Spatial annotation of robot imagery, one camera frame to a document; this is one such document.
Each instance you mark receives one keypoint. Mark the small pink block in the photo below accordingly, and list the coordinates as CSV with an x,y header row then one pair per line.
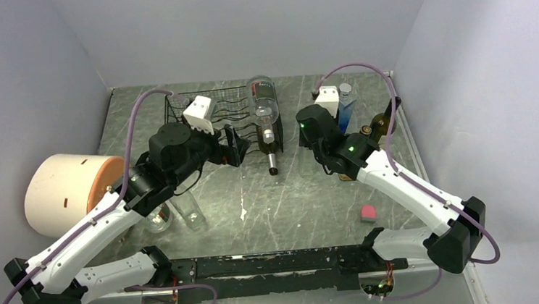
x,y
368,214

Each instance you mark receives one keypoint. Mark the green wine bottle black neck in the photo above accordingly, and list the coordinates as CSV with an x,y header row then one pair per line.
x,y
380,123

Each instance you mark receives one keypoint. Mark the clear slim bottle near left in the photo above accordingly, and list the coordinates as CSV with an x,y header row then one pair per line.
x,y
188,208

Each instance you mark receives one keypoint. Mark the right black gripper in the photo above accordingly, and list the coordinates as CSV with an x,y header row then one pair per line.
x,y
303,140

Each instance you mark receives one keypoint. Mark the black wire wine rack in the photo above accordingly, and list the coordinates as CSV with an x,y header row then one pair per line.
x,y
231,106

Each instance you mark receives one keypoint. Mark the round clear bottle white cap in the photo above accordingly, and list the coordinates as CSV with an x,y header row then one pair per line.
x,y
159,219

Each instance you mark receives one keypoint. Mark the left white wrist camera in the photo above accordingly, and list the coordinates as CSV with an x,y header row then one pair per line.
x,y
198,114

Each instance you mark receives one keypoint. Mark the clear bottle black cap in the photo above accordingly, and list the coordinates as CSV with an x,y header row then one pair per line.
x,y
365,130

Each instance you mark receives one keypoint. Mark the tall blue square bottle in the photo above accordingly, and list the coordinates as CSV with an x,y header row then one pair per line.
x,y
347,100

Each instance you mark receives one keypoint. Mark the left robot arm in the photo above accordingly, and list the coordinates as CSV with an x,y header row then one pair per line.
x,y
62,275

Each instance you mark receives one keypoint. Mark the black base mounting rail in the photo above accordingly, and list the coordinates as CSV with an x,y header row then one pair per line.
x,y
337,267

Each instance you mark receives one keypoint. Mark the clear round labelled bottle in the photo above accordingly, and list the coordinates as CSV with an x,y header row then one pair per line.
x,y
262,99

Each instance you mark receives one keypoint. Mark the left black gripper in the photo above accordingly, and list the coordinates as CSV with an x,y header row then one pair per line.
x,y
233,153

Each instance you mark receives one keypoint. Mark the white orange cylinder drum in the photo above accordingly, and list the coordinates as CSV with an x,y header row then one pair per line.
x,y
65,187

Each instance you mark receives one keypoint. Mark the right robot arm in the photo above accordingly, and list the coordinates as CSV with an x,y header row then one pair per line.
x,y
453,226

